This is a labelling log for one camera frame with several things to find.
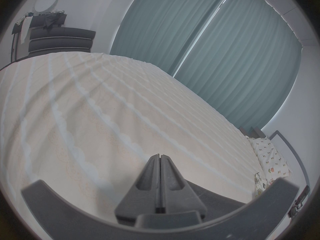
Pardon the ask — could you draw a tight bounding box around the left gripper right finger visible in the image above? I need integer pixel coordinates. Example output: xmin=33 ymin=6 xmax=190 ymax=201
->
xmin=161 ymin=154 xmax=208 ymax=218

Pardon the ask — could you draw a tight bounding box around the round white mirror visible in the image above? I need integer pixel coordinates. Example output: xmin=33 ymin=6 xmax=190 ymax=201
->
xmin=34 ymin=0 xmax=61 ymax=15

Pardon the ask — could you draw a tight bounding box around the grey bedside table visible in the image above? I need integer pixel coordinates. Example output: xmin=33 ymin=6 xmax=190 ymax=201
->
xmin=239 ymin=126 xmax=267 ymax=138

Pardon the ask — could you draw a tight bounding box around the black T-shirt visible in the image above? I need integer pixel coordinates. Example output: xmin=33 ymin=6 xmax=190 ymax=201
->
xmin=184 ymin=179 xmax=248 ymax=221

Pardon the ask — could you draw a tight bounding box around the blue-green curtain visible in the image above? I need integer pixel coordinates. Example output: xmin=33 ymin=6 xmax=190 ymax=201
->
xmin=110 ymin=0 xmax=237 ymax=76
xmin=174 ymin=0 xmax=303 ymax=134

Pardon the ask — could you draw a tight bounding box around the bed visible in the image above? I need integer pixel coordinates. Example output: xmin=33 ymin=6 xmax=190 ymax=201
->
xmin=0 ymin=52 xmax=310 ymax=224

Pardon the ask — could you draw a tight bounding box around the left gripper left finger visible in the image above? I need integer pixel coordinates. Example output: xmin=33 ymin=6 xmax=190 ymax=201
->
xmin=114 ymin=154 xmax=161 ymax=219

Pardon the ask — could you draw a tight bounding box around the white printed pillow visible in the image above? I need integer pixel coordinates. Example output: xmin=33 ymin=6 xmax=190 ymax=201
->
xmin=248 ymin=136 xmax=290 ymax=187

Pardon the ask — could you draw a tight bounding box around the white printed pyjama garment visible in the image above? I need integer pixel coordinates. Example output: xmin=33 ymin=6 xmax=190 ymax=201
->
xmin=254 ymin=172 xmax=272 ymax=197

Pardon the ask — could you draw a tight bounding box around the dark grey garment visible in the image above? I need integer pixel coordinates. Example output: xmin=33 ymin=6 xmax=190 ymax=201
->
xmin=42 ymin=11 xmax=67 ymax=30

